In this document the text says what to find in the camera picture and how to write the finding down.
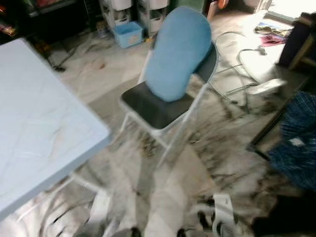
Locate blue plaid shirt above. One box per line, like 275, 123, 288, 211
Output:
269, 91, 316, 192

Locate black clothes rack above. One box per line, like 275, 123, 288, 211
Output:
247, 74, 316, 161

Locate pink cloth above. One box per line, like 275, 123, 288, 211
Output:
260, 34, 288, 47

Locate dark grey sofa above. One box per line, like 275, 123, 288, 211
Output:
252, 194, 316, 237

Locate light blue cushion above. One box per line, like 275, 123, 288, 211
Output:
145, 6, 213, 103

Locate white drawer unit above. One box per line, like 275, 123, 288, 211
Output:
99, 0, 171, 36

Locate blue plastic basket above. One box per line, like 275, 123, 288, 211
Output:
113, 21, 145, 49

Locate chrome tube frame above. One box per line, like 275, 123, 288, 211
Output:
210, 31, 287, 107

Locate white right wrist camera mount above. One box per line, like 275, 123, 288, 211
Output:
212, 194, 237, 235

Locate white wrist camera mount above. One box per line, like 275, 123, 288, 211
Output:
91, 190, 113, 225
212, 194, 237, 235

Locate white frame folding chair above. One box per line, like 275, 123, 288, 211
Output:
118, 42, 220, 166

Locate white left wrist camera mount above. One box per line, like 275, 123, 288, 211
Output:
91, 190, 113, 225

